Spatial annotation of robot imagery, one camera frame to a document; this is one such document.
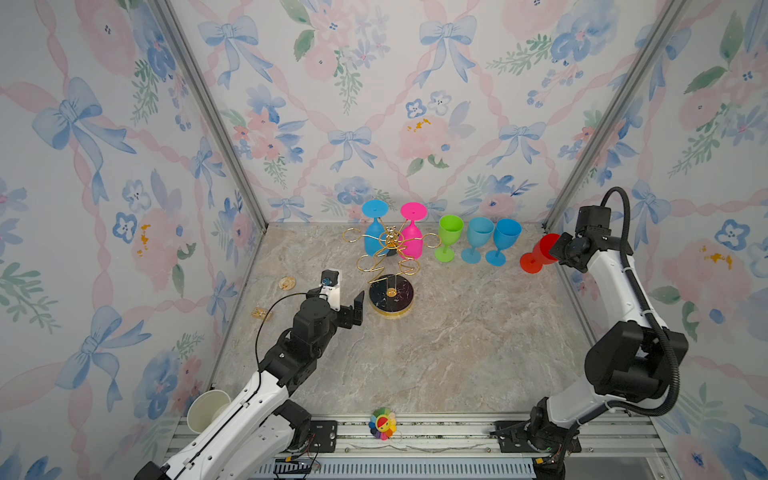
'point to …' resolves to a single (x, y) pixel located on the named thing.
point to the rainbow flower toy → (382, 423)
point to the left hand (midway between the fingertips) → (347, 287)
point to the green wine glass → (450, 229)
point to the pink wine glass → (411, 240)
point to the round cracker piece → (287, 283)
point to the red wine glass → (532, 262)
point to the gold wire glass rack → (390, 296)
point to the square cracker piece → (259, 313)
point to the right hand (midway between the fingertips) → (564, 249)
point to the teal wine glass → (480, 233)
